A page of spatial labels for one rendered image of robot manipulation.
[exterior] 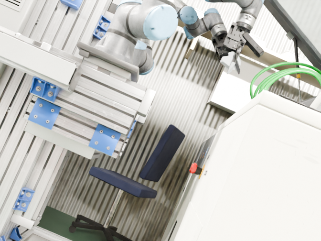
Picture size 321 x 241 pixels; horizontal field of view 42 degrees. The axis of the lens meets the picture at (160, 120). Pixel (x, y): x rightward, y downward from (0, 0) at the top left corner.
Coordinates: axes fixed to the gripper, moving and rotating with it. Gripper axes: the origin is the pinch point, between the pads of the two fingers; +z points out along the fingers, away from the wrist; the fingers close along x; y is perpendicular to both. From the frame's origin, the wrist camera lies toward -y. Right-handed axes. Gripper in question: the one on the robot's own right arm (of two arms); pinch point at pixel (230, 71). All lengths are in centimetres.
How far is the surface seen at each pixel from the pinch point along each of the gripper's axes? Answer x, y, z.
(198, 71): -212, 18, -44
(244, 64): -198, -18, -64
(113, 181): -149, 43, 75
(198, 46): -211, 28, -67
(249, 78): -199, -26, -53
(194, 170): 34, 0, 43
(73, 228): -152, 57, 119
